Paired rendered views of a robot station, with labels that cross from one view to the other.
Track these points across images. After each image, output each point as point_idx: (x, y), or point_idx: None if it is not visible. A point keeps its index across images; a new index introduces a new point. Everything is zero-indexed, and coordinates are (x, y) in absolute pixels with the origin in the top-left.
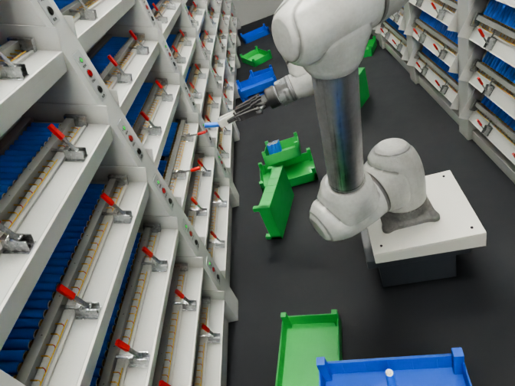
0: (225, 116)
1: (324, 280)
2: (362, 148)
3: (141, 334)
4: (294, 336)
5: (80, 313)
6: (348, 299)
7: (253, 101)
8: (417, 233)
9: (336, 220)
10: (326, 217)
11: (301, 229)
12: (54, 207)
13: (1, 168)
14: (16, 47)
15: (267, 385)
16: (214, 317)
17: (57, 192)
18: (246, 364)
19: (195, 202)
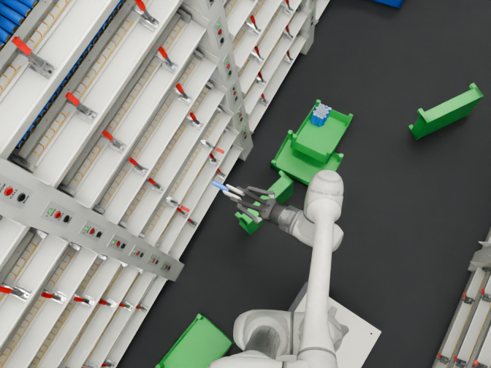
0: (233, 189)
1: (248, 301)
2: (389, 190)
3: (77, 353)
4: (199, 327)
5: None
6: None
7: (261, 201)
8: None
9: (243, 347)
10: (239, 342)
11: (269, 239)
12: (31, 353)
13: None
14: (31, 239)
15: (164, 345)
16: (152, 290)
17: (36, 336)
18: (160, 320)
19: (180, 211)
